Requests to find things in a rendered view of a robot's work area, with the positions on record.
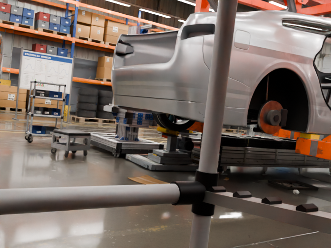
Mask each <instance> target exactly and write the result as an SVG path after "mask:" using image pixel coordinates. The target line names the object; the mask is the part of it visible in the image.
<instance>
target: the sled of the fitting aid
mask: <svg viewBox="0 0 331 248"><path fill-rule="evenodd" d="M148 159H151V160H153V161H155V162H158V163H161V164H166V163H170V164H192V161H193V159H192V158H189V157H173V156H161V155H158V154H155V153H148Z"/></svg>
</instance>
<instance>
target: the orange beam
mask: <svg viewBox="0 0 331 248"><path fill-rule="evenodd" d="M237 3H240V4H243V5H247V6H250V7H253V8H257V9H260V10H283V9H285V8H283V7H280V6H277V5H274V4H271V3H268V2H265V1H262V0H238V2H237Z"/></svg>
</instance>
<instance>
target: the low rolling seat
mask: <svg viewBox="0 0 331 248"><path fill-rule="evenodd" d="M55 135H58V136H62V137H66V138H67V142H55ZM70 138H72V142H70ZM75 138H88V142H87V145H85V144H80V143H76V142H75ZM90 141H91V135H90V133H89V132H84V131H79V130H62V129H54V130H53V132H52V140H51V147H53V149H51V153H52V154H55V153H56V149H61V150H65V151H66V152H65V157H68V154H69V151H71V152H72V153H76V152H77V151H81V150H83V155H84V156H86V155H87V150H90Z"/></svg>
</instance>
